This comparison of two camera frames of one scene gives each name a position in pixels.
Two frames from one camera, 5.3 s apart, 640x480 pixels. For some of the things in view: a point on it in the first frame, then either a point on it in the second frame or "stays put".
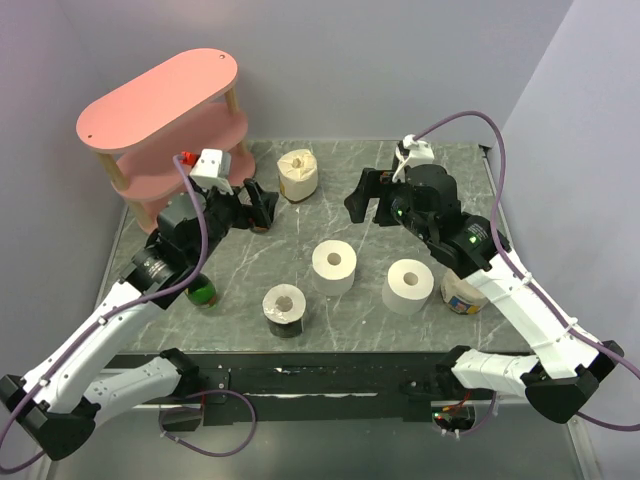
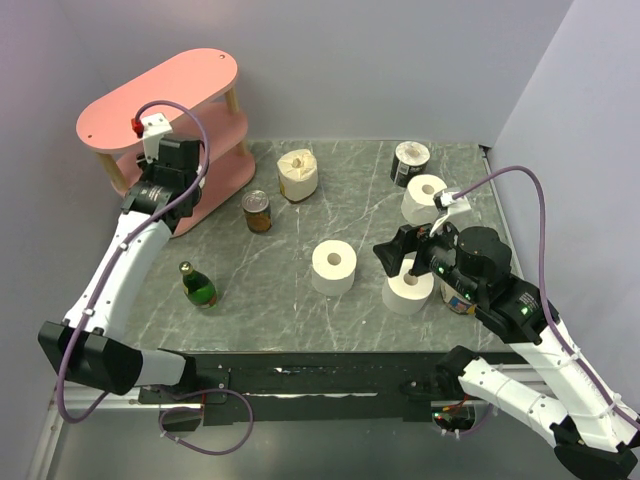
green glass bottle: x=202 y=293 stays put
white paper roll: x=333 y=267 stays put
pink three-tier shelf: x=182 y=109 stays put
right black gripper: x=373 y=184 → x=411 y=238
